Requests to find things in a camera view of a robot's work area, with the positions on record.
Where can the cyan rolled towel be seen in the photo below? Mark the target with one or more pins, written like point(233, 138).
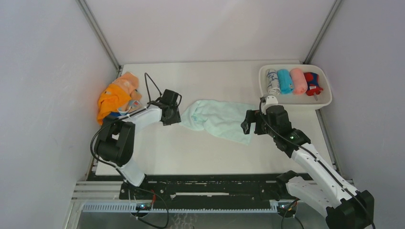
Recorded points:
point(285, 81)

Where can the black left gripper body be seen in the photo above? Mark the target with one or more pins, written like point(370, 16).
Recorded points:
point(174, 118)

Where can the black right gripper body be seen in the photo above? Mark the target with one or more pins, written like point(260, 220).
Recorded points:
point(261, 127)

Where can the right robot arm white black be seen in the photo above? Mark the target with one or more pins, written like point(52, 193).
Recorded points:
point(341, 204)

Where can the light mint green towel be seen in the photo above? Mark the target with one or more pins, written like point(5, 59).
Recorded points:
point(220, 119)

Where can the red blue rolled towel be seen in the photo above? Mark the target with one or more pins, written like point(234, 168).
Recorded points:
point(312, 80)

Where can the orange towel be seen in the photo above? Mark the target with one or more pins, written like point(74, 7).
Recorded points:
point(110, 100)

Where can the white patterned rolled towel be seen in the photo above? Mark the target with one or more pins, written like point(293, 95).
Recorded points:
point(273, 87)

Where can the peach patterned towel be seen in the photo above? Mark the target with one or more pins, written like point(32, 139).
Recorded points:
point(130, 83)

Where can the pink rolled towel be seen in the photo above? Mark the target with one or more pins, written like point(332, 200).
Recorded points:
point(299, 82)

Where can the left corner aluminium post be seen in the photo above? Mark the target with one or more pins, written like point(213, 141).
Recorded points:
point(94, 25)

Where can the right corner aluminium post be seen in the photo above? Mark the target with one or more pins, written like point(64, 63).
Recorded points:
point(323, 30)

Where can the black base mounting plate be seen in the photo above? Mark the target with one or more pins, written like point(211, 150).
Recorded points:
point(210, 203)

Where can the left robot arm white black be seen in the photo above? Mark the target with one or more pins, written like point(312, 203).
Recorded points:
point(113, 144)

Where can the white plastic basket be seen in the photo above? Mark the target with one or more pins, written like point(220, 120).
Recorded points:
point(301, 101)

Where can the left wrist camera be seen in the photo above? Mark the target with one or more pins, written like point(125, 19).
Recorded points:
point(171, 98)

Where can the corner aluminium post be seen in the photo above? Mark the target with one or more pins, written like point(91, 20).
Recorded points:
point(94, 25)
point(323, 30)

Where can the aluminium frame rail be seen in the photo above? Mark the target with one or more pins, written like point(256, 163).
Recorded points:
point(95, 189)

